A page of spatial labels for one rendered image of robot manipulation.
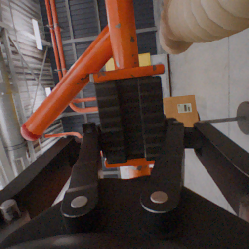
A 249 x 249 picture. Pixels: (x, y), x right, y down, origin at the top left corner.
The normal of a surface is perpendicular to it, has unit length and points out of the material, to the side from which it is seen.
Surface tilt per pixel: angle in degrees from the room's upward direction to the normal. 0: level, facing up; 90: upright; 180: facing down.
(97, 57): 98
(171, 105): 90
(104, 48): 98
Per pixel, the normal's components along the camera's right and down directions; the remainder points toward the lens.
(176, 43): -0.19, 0.71
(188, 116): -0.11, -0.15
